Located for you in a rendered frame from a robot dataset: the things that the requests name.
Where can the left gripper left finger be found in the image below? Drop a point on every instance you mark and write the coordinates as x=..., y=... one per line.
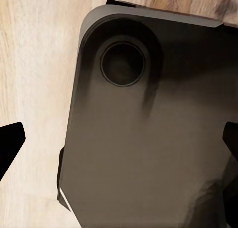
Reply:
x=12, y=138

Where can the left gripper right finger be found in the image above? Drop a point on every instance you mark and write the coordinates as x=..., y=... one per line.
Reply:
x=230, y=138

